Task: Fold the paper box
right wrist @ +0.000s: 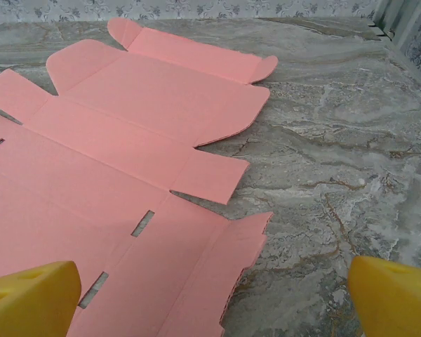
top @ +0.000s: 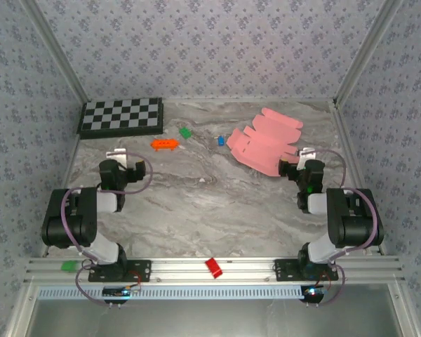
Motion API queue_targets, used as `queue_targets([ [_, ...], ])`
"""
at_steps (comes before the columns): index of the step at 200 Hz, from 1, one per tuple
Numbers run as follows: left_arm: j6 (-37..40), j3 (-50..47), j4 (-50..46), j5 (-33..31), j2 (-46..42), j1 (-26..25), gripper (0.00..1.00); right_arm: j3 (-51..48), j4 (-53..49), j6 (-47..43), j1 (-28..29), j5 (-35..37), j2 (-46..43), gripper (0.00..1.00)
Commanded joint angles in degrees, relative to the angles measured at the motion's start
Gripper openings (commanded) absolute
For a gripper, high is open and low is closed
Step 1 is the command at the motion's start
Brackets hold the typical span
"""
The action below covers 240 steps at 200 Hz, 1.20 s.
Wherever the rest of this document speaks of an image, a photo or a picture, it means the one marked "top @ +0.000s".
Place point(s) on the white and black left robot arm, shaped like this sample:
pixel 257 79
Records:
pixel 70 224

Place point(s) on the circuit board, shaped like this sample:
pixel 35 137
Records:
pixel 115 292
pixel 313 293

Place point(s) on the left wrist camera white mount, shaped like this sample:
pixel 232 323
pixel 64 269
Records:
pixel 116 154

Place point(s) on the orange plastic toy piece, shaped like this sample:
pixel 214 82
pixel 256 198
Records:
pixel 165 144

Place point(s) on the black and white checkerboard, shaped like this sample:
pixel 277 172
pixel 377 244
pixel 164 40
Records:
pixel 119 117

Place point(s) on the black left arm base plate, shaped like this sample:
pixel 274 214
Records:
pixel 140 270

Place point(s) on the right circuit board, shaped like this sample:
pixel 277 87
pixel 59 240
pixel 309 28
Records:
pixel 313 293

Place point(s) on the pink paper box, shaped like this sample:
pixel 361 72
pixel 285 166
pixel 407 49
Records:
pixel 263 140

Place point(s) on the red block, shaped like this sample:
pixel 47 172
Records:
pixel 213 268

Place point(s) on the aluminium frame bar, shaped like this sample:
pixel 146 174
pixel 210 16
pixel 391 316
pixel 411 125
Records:
pixel 17 326
pixel 410 326

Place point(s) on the left circuit board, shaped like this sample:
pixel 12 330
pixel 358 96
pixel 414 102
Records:
pixel 115 292

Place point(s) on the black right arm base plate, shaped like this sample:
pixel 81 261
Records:
pixel 284 269

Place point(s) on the aluminium back rail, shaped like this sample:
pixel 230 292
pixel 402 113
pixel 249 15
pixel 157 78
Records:
pixel 249 100

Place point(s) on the aluminium front rail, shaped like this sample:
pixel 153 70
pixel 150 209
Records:
pixel 182 268

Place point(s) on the green block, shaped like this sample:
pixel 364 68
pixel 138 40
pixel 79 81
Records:
pixel 69 266

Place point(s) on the small green toy brick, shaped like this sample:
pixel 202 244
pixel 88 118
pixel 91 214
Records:
pixel 185 133

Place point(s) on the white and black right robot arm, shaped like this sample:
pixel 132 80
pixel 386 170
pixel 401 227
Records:
pixel 358 221

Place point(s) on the grey metal panel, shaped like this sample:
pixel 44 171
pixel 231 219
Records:
pixel 210 319

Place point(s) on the aluminium frame post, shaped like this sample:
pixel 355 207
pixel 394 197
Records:
pixel 366 52

